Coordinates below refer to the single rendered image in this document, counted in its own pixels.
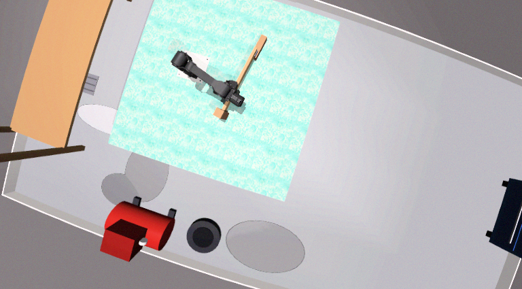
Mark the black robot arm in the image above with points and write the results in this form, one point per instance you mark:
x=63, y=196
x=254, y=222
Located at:
x=227, y=89

